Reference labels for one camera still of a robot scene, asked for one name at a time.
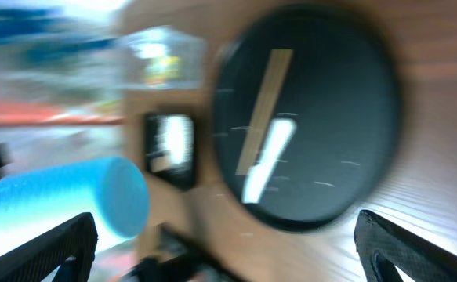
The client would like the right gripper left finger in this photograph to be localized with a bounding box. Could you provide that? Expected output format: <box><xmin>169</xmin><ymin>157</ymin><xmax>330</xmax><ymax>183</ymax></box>
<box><xmin>0</xmin><ymin>212</ymin><xmax>98</xmax><ymax>282</ymax></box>

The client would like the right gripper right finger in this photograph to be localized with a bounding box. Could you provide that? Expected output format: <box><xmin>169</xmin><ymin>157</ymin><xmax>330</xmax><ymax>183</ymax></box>
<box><xmin>354</xmin><ymin>210</ymin><xmax>457</xmax><ymax>282</ymax></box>

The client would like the blue plastic cup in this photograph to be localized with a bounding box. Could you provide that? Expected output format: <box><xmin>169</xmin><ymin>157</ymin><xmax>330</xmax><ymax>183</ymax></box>
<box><xmin>0</xmin><ymin>157</ymin><xmax>150</xmax><ymax>256</ymax></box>

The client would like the white plastic knife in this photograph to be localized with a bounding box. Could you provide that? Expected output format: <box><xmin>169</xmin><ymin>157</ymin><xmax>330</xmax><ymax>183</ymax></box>
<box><xmin>241</xmin><ymin>118</ymin><xmax>297</xmax><ymax>204</ymax></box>

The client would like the wooden chopstick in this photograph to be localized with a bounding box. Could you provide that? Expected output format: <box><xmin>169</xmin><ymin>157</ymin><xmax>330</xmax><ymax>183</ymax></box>
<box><xmin>235</xmin><ymin>49</ymin><xmax>293</xmax><ymax>175</ymax></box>

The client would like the yellow snack wrapper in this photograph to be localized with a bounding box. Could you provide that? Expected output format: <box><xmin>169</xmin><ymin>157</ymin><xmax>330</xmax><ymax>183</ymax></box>
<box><xmin>143</xmin><ymin>56</ymin><xmax>181</xmax><ymax>85</ymax></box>

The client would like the black rectangular tray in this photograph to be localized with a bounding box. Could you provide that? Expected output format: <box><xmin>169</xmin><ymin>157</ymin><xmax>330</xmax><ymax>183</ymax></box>
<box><xmin>143</xmin><ymin>113</ymin><xmax>197</xmax><ymax>191</ymax></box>

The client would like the pile of white rice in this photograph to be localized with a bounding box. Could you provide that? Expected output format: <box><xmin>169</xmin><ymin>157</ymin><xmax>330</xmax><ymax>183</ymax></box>
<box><xmin>151</xmin><ymin>114</ymin><xmax>194</xmax><ymax>174</ymax></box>

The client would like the round black tray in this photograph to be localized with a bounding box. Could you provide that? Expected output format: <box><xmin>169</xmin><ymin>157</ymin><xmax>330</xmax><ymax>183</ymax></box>
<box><xmin>212</xmin><ymin>4</ymin><xmax>402</xmax><ymax>233</ymax></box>

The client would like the clear plastic bin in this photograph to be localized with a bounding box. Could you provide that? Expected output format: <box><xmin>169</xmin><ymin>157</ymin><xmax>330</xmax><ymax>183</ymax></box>
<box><xmin>120</xmin><ymin>25</ymin><xmax>207</xmax><ymax>90</ymax></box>

